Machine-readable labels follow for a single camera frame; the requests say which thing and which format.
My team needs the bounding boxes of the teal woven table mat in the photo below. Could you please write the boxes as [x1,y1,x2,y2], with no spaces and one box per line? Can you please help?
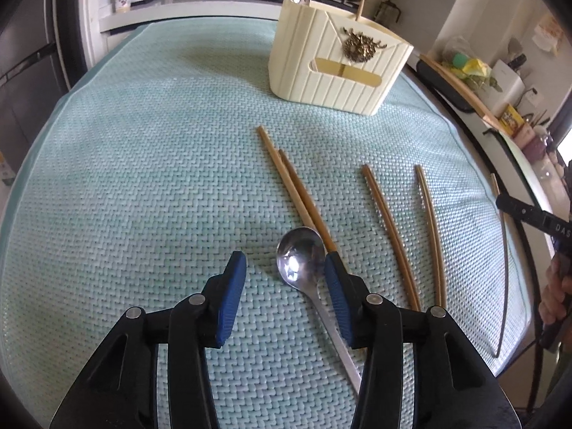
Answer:
[1,18,531,428]

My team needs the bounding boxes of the dark glass kettle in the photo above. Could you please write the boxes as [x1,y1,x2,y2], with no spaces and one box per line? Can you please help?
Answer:
[374,0,401,27]

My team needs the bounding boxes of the white knife block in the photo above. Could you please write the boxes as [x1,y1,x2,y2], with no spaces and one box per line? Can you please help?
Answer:
[488,59,526,117]

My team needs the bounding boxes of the dark grey refrigerator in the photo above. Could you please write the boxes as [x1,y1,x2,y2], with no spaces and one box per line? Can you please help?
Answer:
[1,0,67,172]

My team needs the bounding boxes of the plastic bag with produce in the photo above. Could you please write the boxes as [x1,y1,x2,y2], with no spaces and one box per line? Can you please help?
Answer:
[441,36,502,93]

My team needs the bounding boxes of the cream utensil holder box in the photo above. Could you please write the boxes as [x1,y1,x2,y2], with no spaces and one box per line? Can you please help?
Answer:
[268,0,413,116]

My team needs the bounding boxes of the wooden cutting board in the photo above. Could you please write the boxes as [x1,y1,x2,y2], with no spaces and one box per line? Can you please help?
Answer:
[416,54,510,137]

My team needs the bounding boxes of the person's right hand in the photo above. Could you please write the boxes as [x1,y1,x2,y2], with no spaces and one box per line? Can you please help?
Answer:
[539,255,571,325]

